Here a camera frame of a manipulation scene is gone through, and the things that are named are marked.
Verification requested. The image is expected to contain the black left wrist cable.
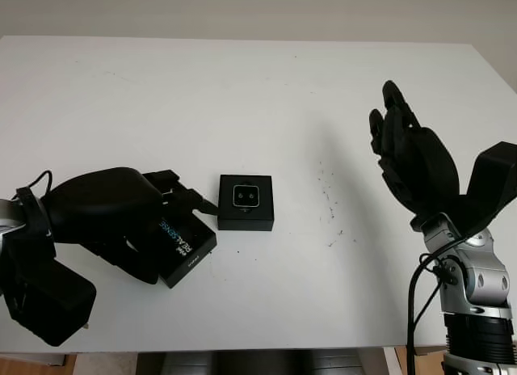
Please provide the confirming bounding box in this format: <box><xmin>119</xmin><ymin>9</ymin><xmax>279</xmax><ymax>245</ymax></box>
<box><xmin>15</xmin><ymin>170</ymin><xmax>57</xmax><ymax>200</ymax></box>

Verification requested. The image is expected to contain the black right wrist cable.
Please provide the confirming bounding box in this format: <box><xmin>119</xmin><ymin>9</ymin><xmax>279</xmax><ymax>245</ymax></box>
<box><xmin>406</xmin><ymin>237</ymin><xmax>460</xmax><ymax>375</ymax></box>

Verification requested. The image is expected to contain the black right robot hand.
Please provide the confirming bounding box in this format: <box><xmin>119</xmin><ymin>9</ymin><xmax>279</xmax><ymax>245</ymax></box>
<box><xmin>368</xmin><ymin>80</ymin><xmax>462</xmax><ymax>230</ymax></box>

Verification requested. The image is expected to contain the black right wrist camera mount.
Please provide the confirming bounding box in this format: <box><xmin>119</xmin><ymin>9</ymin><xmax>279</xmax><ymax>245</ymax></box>
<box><xmin>458</xmin><ymin>141</ymin><xmax>517</xmax><ymax>239</ymax></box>

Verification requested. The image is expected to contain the black RealSense box lid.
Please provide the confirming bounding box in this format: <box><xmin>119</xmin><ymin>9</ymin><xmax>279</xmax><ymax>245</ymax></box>
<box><xmin>155</xmin><ymin>213</ymin><xmax>217</xmax><ymax>289</ymax></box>

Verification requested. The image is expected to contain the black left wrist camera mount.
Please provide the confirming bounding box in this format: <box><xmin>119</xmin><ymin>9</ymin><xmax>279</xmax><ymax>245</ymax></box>
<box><xmin>6</xmin><ymin>260</ymin><xmax>98</xmax><ymax>348</ymax></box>

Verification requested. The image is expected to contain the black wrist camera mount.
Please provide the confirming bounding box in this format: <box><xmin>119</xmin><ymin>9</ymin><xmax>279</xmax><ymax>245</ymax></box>
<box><xmin>458</xmin><ymin>141</ymin><xmax>517</xmax><ymax>239</ymax></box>
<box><xmin>6</xmin><ymin>260</ymin><xmax>98</xmax><ymax>348</ymax></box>

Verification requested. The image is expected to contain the black camera box base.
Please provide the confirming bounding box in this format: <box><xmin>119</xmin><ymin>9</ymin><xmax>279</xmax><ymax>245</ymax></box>
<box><xmin>217</xmin><ymin>173</ymin><xmax>276</xmax><ymax>231</ymax></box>

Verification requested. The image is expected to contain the small silver camera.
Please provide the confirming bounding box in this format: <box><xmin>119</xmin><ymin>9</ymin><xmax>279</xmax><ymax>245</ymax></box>
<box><xmin>232</xmin><ymin>184</ymin><xmax>261</xmax><ymax>209</ymax></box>

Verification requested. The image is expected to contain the dark grey robot torso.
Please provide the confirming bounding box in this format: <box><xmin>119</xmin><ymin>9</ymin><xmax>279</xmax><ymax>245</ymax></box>
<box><xmin>136</xmin><ymin>348</ymin><xmax>387</xmax><ymax>375</ymax></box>

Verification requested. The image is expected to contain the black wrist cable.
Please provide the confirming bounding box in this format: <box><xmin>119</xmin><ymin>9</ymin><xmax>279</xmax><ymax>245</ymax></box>
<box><xmin>406</xmin><ymin>237</ymin><xmax>460</xmax><ymax>375</ymax></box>
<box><xmin>15</xmin><ymin>170</ymin><xmax>57</xmax><ymax>200</ymax></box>

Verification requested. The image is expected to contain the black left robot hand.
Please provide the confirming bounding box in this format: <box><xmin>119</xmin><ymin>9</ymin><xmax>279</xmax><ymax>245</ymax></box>
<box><xmin>46</xmin><ymin>166</ymin><xmax>220</xmax><ymax>287</ymax></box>

